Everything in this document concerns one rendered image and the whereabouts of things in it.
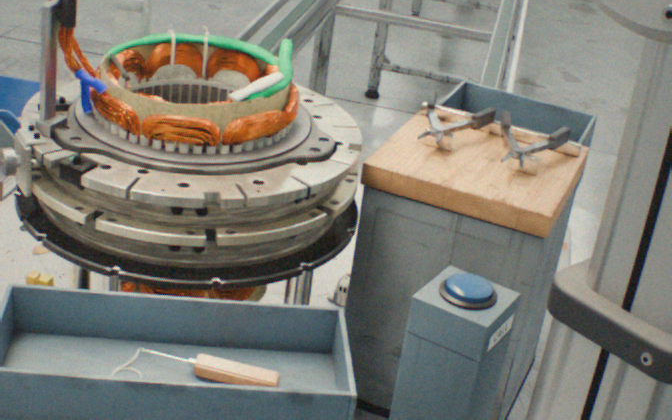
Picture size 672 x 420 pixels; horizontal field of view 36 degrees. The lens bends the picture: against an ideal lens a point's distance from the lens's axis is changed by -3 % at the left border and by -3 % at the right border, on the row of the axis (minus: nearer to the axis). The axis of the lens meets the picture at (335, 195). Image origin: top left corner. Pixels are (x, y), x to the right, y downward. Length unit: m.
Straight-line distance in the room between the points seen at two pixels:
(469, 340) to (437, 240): 0.19
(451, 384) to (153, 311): 0.27
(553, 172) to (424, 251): 0.16
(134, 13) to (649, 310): 0.62
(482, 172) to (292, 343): 0.33
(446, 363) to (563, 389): 0.24
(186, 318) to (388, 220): 0.32
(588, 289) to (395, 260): 0.44
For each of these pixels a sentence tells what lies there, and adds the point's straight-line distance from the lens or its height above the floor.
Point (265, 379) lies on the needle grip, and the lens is 0.76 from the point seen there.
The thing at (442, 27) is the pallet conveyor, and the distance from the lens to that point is 2.90.
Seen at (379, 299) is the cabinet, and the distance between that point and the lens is 1.10.
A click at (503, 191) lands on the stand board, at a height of 1.06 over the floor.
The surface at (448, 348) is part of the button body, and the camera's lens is 0.90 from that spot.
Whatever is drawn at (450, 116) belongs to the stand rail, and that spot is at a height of 1.07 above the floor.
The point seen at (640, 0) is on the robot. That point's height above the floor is 1.37.
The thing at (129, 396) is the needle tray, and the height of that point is 1.05.
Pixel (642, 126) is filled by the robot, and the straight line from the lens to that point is 0.61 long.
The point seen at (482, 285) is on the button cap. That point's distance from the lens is 0.90.
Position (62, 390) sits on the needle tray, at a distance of 0.71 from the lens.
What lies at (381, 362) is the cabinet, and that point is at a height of 0.85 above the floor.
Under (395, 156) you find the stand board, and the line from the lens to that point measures 1.06.
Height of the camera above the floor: 1.48
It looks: 26 degrees down
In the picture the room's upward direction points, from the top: 8 degrees clockwise
